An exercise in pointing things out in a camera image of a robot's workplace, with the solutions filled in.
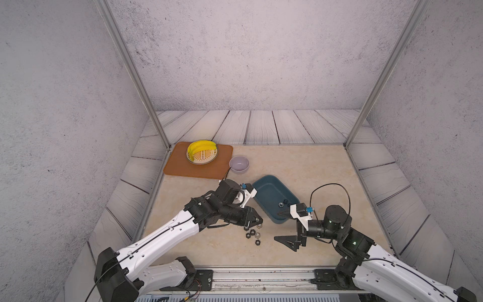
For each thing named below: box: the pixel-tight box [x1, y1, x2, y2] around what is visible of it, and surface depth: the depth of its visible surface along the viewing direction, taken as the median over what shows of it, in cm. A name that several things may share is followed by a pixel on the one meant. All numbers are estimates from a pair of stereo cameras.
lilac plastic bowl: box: [228, 155, 250, 174], surface depth 110 cm
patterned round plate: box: [186, 142, 219, 165], surface depth 117 cm
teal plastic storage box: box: [252, 174, 300, 224], surface depth 100 cm
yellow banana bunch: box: [187, 139, 217, 162], surface depth 117 cm
